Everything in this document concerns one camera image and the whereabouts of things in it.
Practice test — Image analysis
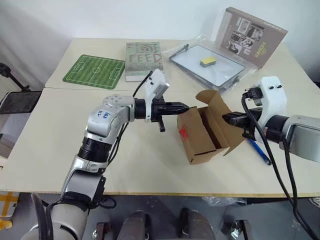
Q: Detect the dark rounded shape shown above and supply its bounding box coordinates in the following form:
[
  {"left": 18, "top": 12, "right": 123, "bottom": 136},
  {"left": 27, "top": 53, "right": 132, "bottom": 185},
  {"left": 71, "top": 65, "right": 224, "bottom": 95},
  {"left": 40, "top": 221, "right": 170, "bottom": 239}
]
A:
[
  {"left": 179, "top": 207, "right": 216, "bottom": 240},
  {"left": 119, "top": 211, "right": 152, "bottom": 240}
]

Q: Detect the brown printed product box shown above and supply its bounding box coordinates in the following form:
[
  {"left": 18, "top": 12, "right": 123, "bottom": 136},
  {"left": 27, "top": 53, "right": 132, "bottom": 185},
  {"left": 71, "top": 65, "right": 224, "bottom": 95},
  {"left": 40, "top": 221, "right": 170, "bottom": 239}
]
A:
[{"left": 214, "top": 6, "right": 289, "bottom": 70}]

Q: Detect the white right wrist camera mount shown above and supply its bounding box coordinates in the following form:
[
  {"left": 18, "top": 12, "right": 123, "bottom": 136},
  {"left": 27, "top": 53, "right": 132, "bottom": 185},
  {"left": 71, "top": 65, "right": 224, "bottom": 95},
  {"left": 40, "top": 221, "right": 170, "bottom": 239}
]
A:
[{"left": 246, "top": 76, "right": 289, "bottom": 130}]

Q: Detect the clear plastic bag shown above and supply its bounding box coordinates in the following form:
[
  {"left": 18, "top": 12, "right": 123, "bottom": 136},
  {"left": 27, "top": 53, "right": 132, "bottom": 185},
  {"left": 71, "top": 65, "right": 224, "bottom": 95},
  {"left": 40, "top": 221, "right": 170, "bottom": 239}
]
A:
[{"left": 161, "top": 33, "right": 259, "bottom": 95}]

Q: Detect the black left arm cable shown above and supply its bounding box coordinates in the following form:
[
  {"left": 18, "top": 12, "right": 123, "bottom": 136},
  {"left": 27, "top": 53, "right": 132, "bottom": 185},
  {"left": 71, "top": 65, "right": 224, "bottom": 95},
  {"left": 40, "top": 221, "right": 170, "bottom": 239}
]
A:
[{"left": 107, "top": 70, "right": 154, "bottom": 163}]

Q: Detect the black framed whiteboard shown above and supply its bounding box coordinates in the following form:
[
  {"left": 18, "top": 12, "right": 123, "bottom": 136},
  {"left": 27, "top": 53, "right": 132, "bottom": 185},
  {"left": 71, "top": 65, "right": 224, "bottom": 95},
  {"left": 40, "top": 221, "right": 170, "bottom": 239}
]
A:
[{"left": 168, "top": 44, "right": 246, "bottom": 91}]

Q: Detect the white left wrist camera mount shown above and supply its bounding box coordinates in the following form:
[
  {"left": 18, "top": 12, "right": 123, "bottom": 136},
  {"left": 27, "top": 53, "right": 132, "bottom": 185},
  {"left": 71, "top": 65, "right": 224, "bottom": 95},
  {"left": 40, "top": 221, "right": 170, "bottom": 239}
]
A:
[{"left": 143, "top": 69, "right": 171, "bottom": 123}]

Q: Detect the black slim pen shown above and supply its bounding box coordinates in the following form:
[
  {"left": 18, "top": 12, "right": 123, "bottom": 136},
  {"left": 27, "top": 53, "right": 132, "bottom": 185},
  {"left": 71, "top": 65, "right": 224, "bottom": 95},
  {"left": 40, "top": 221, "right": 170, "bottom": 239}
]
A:
[{"left": 172, "top": 44, "right": 190, "bottom": 59}]

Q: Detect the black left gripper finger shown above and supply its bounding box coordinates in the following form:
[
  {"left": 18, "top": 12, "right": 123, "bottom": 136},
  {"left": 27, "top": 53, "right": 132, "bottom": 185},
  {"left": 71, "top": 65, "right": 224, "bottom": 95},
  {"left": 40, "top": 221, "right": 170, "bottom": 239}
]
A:
[
  {"left": 162, "top": 108, "right": 192, "bottom": 115},
  {"left": 163, "top": 101, "right": 192, "bottom": 109}
]

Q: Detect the black flat panel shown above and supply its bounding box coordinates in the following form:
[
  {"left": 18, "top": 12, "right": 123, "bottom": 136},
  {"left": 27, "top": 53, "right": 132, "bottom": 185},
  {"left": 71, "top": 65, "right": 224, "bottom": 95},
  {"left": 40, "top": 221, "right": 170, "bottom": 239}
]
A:
[{"left": 0, "top": 90, "right": 43, "bottom": 115}]

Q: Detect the black tripod stand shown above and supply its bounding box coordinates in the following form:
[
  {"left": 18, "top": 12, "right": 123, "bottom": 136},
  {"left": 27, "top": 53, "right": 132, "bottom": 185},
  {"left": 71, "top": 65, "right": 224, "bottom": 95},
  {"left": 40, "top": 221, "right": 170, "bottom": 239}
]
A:
[{"left": 0, "top": 62, "right": 31, "bottom": 92}]

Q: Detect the FEED book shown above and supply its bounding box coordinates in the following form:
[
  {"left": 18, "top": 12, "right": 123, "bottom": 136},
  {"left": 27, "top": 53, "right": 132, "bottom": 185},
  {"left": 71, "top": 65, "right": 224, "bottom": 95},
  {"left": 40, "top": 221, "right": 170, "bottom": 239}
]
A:
[{"left": 124, "top": 41, "right": 165, "bottom": 83}]

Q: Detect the yellow sponge eraser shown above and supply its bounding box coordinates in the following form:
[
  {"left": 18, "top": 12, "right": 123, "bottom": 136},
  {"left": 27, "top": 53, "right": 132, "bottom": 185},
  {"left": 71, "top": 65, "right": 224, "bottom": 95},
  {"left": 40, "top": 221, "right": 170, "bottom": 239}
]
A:
[{"left": 199, "top": 56, "right": 218, "bottom": 69}]

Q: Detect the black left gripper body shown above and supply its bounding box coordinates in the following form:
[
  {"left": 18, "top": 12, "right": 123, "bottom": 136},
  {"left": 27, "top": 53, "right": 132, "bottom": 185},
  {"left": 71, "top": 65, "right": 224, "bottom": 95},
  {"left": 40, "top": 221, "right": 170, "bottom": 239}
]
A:
[{"left": 151, "top": 96, "right": 174, "bottom": 134}]

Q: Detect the green soccer field mat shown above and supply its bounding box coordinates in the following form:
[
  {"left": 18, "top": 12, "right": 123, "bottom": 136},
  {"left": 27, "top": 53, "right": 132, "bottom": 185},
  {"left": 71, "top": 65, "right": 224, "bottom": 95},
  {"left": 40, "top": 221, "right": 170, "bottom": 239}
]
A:
[{"left": 62, "top": 54, "right": 126, "bottom": 90}]

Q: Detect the brown cardboard box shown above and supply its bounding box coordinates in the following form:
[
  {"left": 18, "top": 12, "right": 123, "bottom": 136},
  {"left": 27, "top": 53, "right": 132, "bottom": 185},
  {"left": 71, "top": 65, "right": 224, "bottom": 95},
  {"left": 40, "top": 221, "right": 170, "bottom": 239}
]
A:
[{"left": 176, "top": 89, "right": 247, "bottom": 166}]

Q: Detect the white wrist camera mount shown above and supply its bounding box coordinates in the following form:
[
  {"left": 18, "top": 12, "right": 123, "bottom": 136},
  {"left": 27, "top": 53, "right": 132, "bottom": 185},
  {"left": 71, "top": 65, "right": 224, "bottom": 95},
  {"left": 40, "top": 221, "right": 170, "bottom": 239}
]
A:
[
  {"left": 246, "top": 76, "right": 289, "bottom": 130},
  {"left": 143, "top": 69, "right": 171, "bottom": 123}
]

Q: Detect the blue pen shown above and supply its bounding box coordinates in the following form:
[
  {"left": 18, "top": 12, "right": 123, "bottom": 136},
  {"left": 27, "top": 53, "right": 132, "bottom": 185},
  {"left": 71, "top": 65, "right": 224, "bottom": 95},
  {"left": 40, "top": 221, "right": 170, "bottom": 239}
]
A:
[{"left": 247, "top": 138, "right": 273, "bottom": 166}]

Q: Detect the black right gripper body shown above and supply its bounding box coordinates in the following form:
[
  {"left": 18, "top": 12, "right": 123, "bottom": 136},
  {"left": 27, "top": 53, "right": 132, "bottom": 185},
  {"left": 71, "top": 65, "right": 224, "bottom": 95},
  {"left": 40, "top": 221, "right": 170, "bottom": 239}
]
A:
[{"left": 241, "top": 107, "right": 264, "bottom": 140}]

